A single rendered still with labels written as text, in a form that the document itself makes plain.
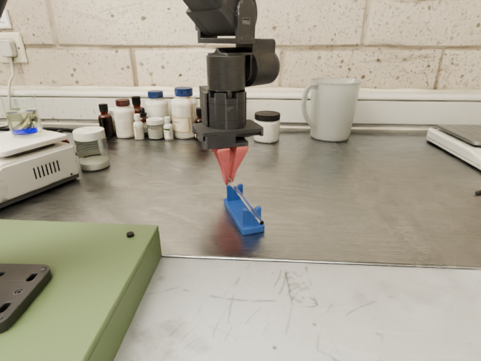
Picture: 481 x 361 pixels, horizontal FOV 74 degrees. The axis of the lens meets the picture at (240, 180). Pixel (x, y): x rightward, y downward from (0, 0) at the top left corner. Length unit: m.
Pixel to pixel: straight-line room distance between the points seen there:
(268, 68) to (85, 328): 0.42
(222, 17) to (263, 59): 0.11
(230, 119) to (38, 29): 0.82
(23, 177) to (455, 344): 0.61
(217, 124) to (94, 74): 0.69
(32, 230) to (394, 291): 0.41
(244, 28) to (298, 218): 0.28
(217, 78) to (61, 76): 0.77
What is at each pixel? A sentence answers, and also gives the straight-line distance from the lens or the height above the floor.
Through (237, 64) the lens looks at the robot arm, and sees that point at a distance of 0.48.
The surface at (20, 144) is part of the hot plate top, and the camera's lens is 0.65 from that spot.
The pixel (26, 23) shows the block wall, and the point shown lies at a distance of 1.22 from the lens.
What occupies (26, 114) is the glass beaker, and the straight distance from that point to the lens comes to 0.67.
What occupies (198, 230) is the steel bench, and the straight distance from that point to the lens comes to 0.46.
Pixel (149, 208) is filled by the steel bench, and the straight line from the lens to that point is 0.53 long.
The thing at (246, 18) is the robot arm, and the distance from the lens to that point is 0.48.
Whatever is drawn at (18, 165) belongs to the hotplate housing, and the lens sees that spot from 0.63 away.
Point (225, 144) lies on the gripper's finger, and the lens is 0.49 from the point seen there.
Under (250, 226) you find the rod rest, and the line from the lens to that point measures 0.45.
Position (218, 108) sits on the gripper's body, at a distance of 0.48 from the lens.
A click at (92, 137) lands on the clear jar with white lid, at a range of 0.70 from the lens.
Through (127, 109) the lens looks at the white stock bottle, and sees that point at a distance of 0.92.
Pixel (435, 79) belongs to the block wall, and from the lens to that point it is 1.13.
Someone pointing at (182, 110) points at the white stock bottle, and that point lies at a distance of 0.87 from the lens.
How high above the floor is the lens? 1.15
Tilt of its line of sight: 24 degrees down
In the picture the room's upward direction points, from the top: straight up
